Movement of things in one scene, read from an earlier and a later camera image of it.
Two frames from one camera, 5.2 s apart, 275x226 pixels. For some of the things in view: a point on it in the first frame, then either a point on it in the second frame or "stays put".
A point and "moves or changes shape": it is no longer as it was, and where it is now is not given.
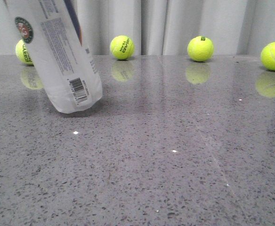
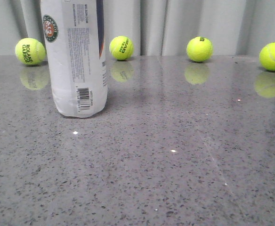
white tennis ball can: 54,32 moves or changes shape
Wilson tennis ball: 200,49 stays put
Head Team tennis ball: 122,47 stays put
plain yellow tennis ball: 274,56 stays put
